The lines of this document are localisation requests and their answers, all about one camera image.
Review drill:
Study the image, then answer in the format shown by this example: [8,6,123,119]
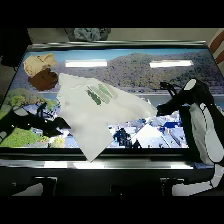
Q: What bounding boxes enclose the grey garment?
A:
[64,27,112,43]

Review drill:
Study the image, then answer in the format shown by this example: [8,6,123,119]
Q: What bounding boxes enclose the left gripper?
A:
[41,117,72,138]

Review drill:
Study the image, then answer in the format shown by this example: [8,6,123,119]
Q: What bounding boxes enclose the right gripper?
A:
[155,98,183,118]

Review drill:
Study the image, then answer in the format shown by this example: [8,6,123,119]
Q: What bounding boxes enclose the white T-shirt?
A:
[55,72,159,163]

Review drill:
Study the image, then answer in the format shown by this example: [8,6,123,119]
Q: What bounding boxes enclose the tan garment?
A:
[22,52,59,79]

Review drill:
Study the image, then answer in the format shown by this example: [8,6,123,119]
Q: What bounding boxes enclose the brown garment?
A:
[27,67,61,92]

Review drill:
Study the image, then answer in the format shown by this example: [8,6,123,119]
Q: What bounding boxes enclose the silver frame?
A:
[0,40,221,197]

